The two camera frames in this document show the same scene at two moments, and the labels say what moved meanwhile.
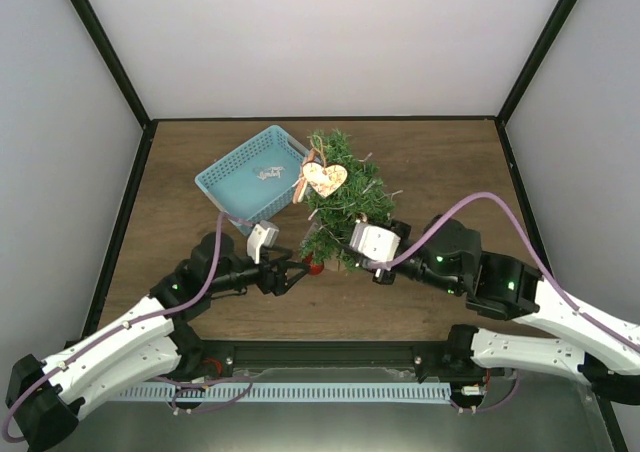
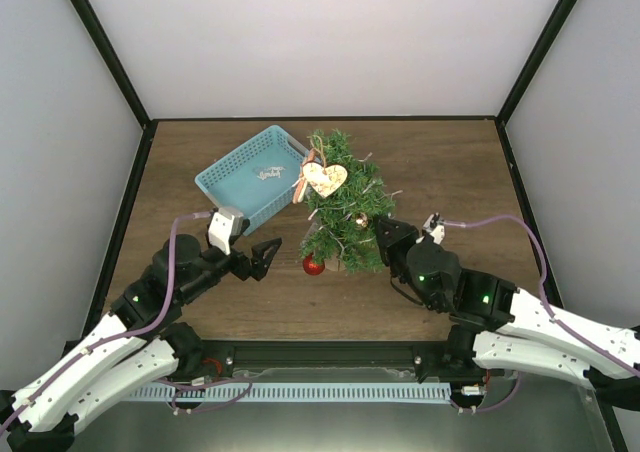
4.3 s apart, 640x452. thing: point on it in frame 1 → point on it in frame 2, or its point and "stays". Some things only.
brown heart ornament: (324, 180) stays
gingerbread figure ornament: (302, 181) stays
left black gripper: (280, 284) → (260, 267)
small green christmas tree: (362, 196) stays
